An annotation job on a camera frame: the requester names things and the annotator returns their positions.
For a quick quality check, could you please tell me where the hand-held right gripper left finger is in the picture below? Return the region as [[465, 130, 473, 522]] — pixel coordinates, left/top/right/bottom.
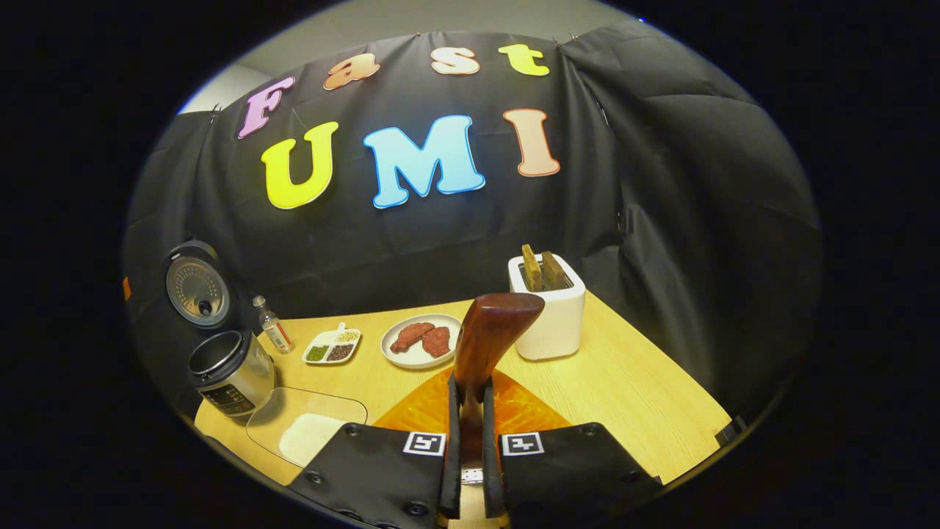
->
[[288, 367, 463, 529]]

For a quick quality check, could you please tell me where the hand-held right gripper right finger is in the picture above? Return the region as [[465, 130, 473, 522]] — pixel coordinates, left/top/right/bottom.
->
[[481, 367, 665, 529]]

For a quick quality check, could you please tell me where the brown wooden spoon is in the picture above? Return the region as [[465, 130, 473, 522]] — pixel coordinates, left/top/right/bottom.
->
[[452, 293, 546, 471]]

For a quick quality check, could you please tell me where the grey rice cooker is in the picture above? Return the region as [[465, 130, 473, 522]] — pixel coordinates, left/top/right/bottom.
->
[[163, 240, 277, 418]]

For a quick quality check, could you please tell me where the white rice heap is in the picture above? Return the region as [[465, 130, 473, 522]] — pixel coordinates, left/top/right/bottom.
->
[[279, 413, 346, 465]]

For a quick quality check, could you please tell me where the white square utensil holder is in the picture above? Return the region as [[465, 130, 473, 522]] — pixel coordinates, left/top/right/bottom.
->
[[507, 253, 587, 361]]

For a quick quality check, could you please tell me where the round white plate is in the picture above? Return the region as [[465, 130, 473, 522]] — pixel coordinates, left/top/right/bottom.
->
[[380, 314, 465, 370]]

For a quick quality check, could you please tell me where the red meat slice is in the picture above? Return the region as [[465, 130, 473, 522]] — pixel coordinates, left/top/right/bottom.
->
[[421, 326, 452, 359], [389, 322, 435, 354]]

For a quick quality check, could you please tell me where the small clear glass bottle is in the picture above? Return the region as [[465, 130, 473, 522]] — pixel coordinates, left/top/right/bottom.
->
[[253, 295, 295, 355]]

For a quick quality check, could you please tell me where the white divided bean dish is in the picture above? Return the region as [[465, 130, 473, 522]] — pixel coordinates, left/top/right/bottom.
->
[[302, 323, 362, 366]]

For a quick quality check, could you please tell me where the clear plastic tray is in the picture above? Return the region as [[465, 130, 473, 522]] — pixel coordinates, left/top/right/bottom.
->
[[246, 386, 368, 469]]

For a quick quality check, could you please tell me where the black backdrop cloth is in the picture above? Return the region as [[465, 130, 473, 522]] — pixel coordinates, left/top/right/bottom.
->
[[121, 26, 823, 420]]

